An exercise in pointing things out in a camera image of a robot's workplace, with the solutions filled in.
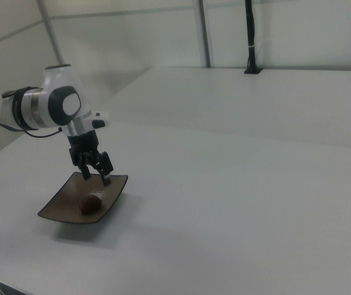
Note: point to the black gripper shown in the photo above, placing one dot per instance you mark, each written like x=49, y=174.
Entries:
x=83, y=143

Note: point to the small dark red food item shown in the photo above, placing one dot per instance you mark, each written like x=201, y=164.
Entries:
x=90, y=204

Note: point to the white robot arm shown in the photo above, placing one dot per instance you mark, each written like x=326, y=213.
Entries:
x=46, y=101

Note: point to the square brown ceramic plate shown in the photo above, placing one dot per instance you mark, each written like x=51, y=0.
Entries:
x=67, y=206

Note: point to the grey metal partition post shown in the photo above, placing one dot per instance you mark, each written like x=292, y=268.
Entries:
x=51, y=33
x=205, y=33

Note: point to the black camera pole with clamp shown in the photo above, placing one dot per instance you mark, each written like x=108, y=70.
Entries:
x=250, y=37

